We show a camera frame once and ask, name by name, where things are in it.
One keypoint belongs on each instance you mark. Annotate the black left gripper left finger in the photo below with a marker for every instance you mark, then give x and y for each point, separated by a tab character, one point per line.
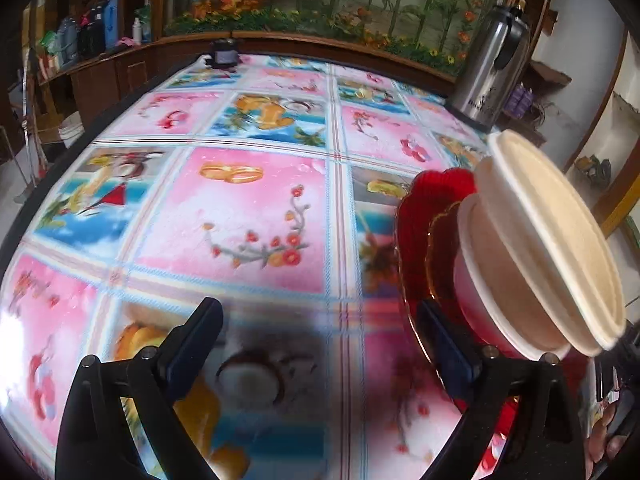
95	441

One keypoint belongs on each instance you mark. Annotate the purple bottles on cabinet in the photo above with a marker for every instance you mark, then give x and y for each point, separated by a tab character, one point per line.
520	101

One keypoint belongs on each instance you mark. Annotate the red scalloped plastic plate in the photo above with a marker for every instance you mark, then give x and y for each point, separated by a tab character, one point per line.
430	193

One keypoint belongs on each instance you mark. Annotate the colourful fruit tablecloth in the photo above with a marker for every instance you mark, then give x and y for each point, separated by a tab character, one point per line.
273	188

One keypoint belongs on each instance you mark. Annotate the flower garden mural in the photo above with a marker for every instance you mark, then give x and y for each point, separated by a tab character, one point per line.
436	33

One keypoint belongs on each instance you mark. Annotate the person's right hand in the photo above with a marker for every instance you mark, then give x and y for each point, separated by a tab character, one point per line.
599	446

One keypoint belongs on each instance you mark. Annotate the beige bowl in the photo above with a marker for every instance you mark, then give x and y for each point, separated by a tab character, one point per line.
567	231
528	291

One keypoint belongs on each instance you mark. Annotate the small black jar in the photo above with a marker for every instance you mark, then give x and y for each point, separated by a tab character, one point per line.
223	54

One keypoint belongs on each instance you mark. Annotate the blue detergent bottle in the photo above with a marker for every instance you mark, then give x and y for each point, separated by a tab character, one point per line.
110	20

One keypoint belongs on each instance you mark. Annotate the small white paper bowl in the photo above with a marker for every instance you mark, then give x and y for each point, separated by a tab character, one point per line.
475	304

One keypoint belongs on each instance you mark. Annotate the large white paper bowl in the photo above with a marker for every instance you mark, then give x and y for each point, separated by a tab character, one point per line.
495	279

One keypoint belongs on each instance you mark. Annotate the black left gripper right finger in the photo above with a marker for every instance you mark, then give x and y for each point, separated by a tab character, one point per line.
544	441

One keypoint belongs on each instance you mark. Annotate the stainless steel thermos jug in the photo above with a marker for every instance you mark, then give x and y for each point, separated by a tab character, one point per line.
495	61

